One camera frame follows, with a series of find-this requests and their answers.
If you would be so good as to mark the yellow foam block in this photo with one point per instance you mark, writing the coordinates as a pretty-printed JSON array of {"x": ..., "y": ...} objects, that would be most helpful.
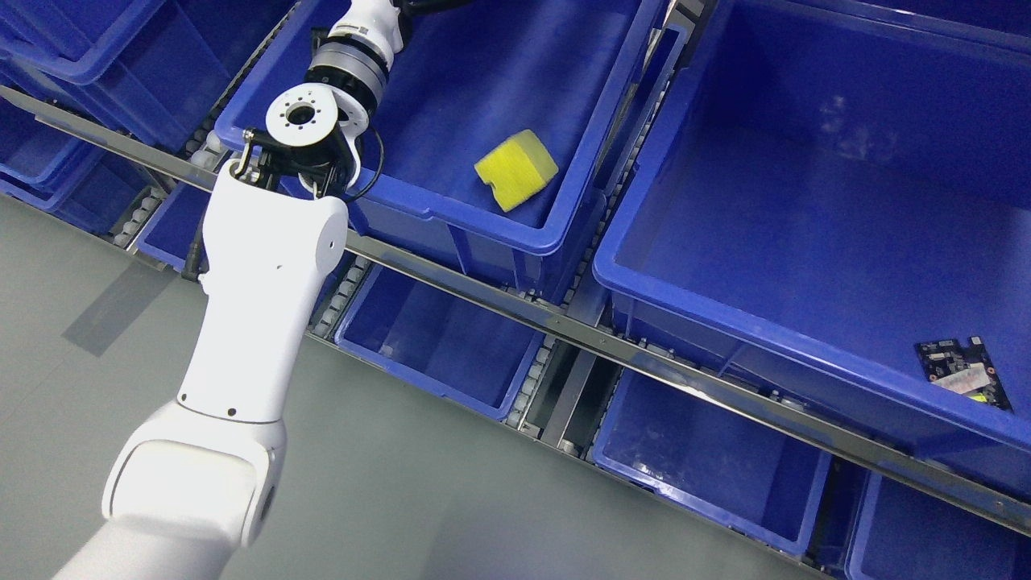
[{"x": 517, "y": 169}]

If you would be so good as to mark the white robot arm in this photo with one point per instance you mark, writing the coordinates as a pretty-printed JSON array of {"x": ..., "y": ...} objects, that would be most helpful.
[{"x": 195, "y": 483}]

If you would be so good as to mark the blue bin lower middle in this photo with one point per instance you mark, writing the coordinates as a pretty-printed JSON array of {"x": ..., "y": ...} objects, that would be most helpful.
[{"x": 439, "y": 343}]

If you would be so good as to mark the blue bin holding block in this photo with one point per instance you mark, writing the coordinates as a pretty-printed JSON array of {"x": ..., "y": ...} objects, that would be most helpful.
[{"x": 469, "y": 79}]

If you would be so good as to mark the metal shelf rack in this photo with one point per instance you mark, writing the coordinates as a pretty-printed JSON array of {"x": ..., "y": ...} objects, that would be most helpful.
[{"x": 917, "y": 515}]

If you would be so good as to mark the blue bin lower right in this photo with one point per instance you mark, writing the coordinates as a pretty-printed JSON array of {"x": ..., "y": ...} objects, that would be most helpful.
[{"x": 713, "y": 462}]

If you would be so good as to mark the large blue bin right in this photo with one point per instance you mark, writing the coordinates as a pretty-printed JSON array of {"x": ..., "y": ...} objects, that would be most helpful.
[{"x": 828, "y": 183}]

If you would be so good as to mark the blue bin top left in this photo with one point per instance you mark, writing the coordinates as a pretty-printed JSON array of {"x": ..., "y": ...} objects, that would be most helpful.
[{"x": 152, "y": 68}]

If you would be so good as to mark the black circuit board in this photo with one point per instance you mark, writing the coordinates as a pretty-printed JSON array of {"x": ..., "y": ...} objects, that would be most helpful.
[{"x": 963, "y": 369}]

